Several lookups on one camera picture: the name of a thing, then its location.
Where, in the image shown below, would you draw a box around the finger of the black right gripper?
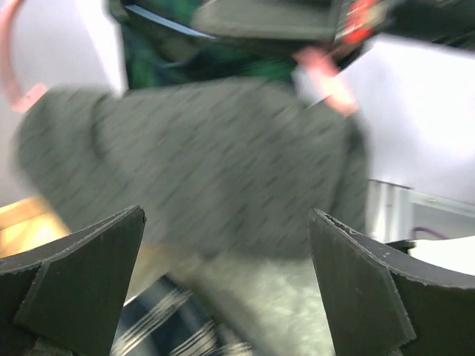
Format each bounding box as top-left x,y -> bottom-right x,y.
191,0 -> 350,41

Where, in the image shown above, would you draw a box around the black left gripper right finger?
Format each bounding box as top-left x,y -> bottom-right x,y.
308,209 -> 474,355

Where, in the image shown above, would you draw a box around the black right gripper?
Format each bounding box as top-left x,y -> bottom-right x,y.
333,1 -> 474,69

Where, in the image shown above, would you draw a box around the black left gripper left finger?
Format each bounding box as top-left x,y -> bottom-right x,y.
1,206 -> 145,355

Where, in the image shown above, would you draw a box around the pink plastic hanger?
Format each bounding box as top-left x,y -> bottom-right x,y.
1,1 -> 358,116

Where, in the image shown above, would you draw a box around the navy white plaid skirt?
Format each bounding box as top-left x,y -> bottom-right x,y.
111,275 -> 254,356

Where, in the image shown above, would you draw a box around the blue wire hanger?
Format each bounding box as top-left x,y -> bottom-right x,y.
125,4 -> 215,40

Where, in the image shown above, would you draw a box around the green plaid skirt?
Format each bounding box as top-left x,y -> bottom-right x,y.
108,1 -> 296,90

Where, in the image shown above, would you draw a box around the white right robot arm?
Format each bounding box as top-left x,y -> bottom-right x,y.
193,1 -> 474,274

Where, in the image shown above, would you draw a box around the wooden clothes rack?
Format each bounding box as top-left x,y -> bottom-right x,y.
0,197 -> 70,257

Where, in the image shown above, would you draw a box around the clear plastic bin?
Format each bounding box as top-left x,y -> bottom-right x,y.
127,245 -> 333,356

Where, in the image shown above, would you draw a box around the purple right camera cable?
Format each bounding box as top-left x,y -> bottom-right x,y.
411,225 -> 446,240

